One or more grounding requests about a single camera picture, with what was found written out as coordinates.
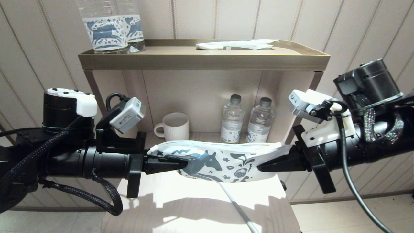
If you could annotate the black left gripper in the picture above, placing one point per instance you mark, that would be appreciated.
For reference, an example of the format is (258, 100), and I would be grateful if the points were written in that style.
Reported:
(136, 168)

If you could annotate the white folded sachet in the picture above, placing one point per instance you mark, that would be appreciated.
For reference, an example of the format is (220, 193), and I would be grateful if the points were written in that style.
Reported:
(209, 47)

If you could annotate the white packet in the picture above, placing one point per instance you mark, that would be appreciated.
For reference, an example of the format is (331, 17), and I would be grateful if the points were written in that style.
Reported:
(249, 44)

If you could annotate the small capped water bottle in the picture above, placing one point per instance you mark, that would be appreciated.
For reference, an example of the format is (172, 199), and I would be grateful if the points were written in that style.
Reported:
(259, 126)
(233, 119)

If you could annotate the beige wooden shelf unit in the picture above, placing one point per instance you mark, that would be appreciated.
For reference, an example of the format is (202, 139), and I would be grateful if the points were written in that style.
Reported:
(200, 61)

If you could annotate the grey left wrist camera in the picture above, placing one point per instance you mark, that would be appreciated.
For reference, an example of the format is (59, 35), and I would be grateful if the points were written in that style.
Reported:
(127, 115)

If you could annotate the large horse-label water bottle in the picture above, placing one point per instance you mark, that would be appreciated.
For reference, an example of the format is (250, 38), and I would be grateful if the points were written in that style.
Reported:
(105, 32)
(136, 29)

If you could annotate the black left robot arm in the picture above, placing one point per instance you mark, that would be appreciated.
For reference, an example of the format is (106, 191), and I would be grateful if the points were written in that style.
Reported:
(64, 155)

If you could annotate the grey toothbrush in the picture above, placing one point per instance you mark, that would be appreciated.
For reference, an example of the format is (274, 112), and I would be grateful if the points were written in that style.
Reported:
(241, 210)

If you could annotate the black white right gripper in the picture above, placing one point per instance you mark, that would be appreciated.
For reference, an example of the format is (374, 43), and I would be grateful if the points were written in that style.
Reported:
(318, 161)

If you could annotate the white ribbed mug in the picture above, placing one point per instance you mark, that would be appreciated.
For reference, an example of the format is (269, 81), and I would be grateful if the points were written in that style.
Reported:
(176, 127)

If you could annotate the white pouch blue horse print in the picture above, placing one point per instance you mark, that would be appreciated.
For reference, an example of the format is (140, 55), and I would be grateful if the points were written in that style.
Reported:
(226, 158)

